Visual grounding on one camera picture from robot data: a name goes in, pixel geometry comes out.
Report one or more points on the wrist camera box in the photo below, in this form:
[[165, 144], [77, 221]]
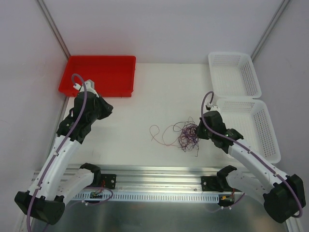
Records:
[[90, 86], [211, 107]]

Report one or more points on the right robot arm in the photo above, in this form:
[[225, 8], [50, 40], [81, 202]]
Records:
[[282, 195]]

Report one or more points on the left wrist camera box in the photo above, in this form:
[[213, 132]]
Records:
[[90, 86]]

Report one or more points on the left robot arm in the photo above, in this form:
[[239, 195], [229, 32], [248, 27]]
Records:
[[46, 198]]

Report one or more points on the aluminium mounting rail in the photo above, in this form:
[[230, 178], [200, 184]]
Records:
[[133, 179]]

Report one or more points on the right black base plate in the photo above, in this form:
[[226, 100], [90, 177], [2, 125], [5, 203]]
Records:
[[216, 183]]

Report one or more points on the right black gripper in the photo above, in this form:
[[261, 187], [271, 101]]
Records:
[[203, 130]]

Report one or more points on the red plastic tray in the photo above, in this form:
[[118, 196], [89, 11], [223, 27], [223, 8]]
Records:
[[113, 76]]

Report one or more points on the white slotted cable duct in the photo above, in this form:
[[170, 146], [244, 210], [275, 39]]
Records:
[[149, 197]]

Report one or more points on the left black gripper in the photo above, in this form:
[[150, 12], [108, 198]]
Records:
[[104, 109]]

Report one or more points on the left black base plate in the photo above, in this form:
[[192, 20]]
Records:
[[105, 181]]

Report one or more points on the near white perforated basket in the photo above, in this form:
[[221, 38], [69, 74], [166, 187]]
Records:
[[250, 117]]

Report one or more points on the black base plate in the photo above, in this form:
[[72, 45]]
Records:
[[216, 183], [105, 181]]

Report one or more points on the far white perforated basket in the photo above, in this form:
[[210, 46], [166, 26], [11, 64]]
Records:
[[233, 75]]

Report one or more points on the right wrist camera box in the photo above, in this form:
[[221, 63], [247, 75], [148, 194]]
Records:
[[211, 107]]

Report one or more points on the white perforated basket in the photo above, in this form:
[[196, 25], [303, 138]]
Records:
[[233, 75], [250, 117]]

